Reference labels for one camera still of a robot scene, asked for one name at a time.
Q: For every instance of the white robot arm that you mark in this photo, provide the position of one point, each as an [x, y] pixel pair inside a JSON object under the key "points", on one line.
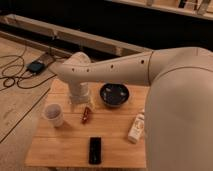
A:
{"points": [[178, 107]]}

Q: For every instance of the red chili pepper toy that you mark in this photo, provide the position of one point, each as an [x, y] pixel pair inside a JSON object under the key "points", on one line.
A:
{"points": [[86, 113]]}

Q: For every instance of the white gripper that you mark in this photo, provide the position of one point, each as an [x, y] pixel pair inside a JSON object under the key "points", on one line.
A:
{"points": [[78, 89]]}

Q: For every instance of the black remote control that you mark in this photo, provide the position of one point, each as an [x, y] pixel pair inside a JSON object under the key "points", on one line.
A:
{"points": [[95, 150]]}

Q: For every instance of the dark blue bowl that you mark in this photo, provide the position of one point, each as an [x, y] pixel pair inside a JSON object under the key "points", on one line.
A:
{"points": [[114, 95]]}

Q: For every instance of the white lotion bottle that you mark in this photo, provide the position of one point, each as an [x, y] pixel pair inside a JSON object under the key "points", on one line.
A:
{"points": [[136, 131]]}

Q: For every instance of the wooden table board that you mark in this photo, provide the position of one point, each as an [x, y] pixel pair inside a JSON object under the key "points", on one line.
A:
{"points": [[68, 145]]}

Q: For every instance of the blue power adapter box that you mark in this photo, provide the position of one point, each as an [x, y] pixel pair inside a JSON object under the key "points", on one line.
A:
{"points": [[35, 67]]}

